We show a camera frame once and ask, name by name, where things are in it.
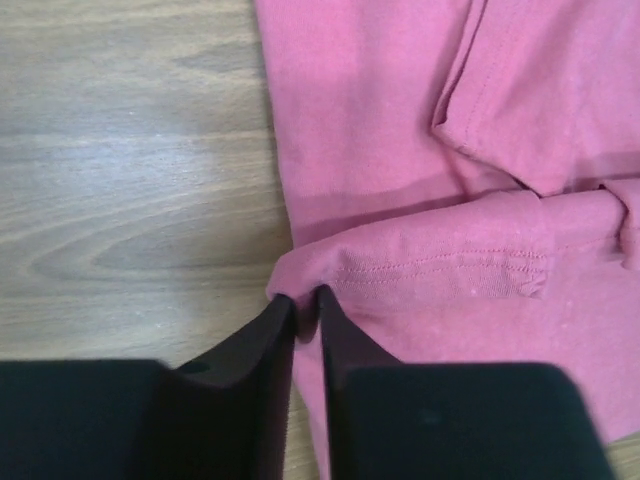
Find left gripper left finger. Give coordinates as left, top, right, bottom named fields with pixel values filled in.
left=1, top=296, right=295, bottom=479

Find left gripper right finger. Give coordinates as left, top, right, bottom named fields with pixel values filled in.
left=316, top=286, right=615, bottom=479

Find pink t shirt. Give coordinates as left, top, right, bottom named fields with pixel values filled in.
left=253, top=0, right=640, bottom=480

